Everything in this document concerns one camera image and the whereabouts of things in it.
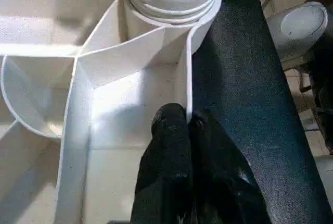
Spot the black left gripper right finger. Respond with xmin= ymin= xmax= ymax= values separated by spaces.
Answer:
xmin=188 ymin=109 xmax=272 ymax=224

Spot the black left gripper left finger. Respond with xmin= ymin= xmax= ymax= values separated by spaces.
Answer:
xmin=130 ymin=104 xmax=194 ymax=224

